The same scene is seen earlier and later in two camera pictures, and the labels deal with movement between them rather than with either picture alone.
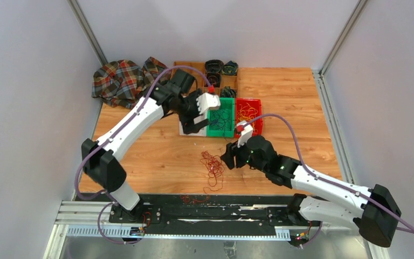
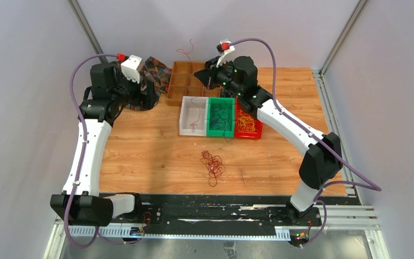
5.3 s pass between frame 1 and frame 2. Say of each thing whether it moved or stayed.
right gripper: moved
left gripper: moved
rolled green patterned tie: stayed
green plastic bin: stayed
